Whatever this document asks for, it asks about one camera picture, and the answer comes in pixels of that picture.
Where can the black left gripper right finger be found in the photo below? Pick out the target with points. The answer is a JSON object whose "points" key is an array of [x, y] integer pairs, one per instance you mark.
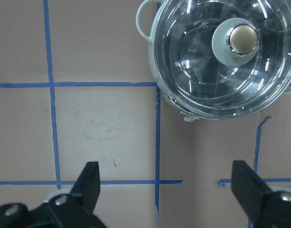
{"points": [[265, 206]]}

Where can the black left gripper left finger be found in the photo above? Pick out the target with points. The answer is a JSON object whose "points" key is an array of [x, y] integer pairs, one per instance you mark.
{"points": [[72, 208]]}

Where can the glass lid with gold knob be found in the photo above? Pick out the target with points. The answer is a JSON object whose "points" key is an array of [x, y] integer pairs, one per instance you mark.
{"points": [[226, 54]]}

